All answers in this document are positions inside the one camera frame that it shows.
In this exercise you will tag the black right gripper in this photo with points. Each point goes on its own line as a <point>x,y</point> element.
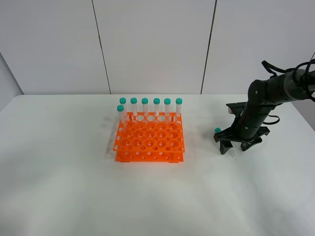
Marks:
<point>246,128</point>

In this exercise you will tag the teal capped tube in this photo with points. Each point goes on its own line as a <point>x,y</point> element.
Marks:
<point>231,152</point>

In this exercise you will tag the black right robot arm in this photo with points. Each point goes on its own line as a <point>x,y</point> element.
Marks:
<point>263,97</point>

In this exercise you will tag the orange test tube rack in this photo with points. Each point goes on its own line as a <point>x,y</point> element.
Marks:
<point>150,139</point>

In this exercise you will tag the second row left tube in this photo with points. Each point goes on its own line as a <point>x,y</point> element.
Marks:
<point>120,110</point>

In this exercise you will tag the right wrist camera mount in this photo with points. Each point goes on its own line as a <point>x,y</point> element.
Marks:
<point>236,108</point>

